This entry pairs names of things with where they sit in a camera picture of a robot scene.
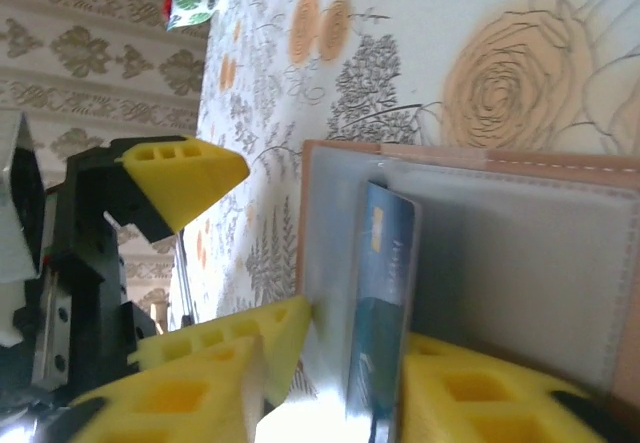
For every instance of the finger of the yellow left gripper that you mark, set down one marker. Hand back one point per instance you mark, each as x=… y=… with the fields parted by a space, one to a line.
x=195 y=178
x=285 y=333

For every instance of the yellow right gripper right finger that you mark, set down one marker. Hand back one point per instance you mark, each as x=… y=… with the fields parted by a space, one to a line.
x=475 y=398

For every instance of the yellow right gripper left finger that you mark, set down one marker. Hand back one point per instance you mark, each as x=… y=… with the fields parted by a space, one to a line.
x=175 y=403

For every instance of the blue credit card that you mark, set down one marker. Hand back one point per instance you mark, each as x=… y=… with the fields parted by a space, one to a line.
x=380 y=288

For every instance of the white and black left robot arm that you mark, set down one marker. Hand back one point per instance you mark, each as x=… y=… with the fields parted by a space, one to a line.
x=10 y=213

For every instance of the floral tablecloth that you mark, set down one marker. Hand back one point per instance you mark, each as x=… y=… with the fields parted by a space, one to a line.
x=425 y=38

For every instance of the aluminium table side rail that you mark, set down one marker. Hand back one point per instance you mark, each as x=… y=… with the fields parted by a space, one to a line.
x=182 y=283

